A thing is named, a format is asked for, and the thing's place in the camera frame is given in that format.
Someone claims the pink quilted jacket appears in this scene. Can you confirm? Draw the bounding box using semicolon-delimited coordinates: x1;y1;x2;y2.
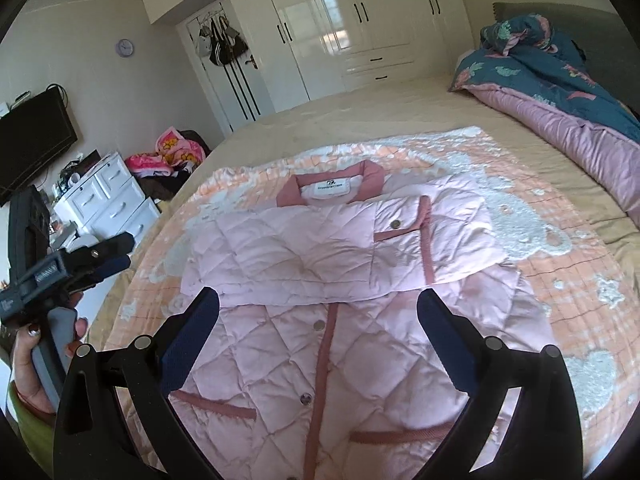
167;160;553;480

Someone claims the orange plaid blanket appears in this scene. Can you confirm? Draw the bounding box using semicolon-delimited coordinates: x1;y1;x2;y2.
102;125;640;480

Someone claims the bed with beige sheet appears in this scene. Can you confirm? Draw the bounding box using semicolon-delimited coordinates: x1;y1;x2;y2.
90;75;640;480

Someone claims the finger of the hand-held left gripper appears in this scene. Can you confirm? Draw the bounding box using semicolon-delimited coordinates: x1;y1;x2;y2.
69;232;135;273
79;255;132;292

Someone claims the teal and pink duvet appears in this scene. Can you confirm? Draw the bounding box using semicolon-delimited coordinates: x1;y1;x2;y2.
448;15;640;221

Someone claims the pink floral cloth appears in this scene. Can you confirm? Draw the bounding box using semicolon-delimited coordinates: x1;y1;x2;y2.
125;127;207;178

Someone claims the black television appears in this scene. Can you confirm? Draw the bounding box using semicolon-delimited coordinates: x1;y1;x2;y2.
0;91;78;206

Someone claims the person's left forearm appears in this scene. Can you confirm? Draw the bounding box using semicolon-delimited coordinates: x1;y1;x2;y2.
0;380;56;480

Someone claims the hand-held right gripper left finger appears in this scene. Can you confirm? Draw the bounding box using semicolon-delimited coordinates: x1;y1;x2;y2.
52;287;221;480

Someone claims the grey headboard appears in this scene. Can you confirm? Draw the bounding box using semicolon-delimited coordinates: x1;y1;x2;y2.
492;2;640;121

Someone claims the person's left hand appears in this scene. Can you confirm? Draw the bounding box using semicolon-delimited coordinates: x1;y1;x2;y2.
10;290;90;416

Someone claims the white wardrobe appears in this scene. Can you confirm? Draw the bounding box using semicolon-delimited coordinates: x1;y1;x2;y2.
142;0;476;116

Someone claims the black striped hanging bag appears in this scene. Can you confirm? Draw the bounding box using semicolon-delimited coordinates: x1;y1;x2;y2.
209;17;232;67

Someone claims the dark clothes pile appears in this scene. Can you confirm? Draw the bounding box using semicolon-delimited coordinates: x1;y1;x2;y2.
137;130;213;206

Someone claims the white drawer chest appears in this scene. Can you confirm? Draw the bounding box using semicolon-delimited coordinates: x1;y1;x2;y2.
52;150;161;246

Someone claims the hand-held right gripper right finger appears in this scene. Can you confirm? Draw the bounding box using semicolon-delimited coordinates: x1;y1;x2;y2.
416;289;583;480

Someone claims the white door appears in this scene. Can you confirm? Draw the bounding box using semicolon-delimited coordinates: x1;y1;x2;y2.
177;7;276;133

